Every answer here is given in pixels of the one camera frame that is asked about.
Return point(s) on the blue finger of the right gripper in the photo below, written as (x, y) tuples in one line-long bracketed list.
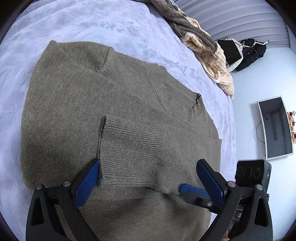
[(185, 188)]

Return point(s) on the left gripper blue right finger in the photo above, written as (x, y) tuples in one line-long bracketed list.
[(218, 188)]

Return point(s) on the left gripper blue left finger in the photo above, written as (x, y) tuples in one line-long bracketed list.
[(43, 222)]

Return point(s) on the olive brown knit sweater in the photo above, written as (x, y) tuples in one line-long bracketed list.
[(86, 101)]

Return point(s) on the black clothes pile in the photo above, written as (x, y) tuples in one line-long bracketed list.
[(252, 51)]

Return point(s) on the white curved monitor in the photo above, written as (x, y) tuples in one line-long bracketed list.
[(276, 128)]

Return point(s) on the cream striped knit garment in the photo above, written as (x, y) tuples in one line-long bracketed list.
[(214, 64)]

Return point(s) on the black speckled board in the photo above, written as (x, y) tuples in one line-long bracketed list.
[(231, 51)]

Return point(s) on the lavender textured bed blanket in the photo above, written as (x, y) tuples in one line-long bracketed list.
[(129, 27)]

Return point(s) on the grey brown knit garment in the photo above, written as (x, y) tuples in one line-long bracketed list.
[(180, 24)]

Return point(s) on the black camera module box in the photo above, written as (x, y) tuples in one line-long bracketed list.
[(252, 172)]

